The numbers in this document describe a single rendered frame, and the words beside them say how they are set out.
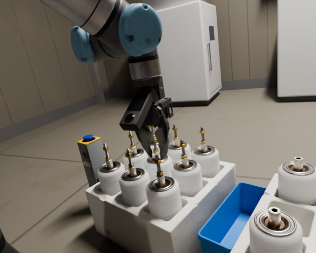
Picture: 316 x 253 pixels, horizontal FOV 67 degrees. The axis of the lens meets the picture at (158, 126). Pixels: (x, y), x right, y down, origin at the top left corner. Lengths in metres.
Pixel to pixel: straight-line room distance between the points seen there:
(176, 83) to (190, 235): 1.92
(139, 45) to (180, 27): 2.04
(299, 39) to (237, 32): 0.96
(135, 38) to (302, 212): 0.59
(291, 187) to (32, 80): 2.72
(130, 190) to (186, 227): 0.19
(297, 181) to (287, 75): 1.68
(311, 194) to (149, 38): 0.56
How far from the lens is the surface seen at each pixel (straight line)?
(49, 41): 3.25
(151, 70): 0.57
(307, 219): 0.75
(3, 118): 2.79
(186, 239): 0.72
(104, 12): 0.39
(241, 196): 0.94
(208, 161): 0.82
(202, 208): 0.75
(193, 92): 2.43
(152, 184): 0.69
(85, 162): 1.01
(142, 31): 0.39
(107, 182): 0.83
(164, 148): 0.61
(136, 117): 0.53
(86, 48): 0.50
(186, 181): 0.74
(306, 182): 0.72
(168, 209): 0.68
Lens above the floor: 0.61
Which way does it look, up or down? 18 degrees down
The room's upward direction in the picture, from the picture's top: 9 degrees counter-clockwise
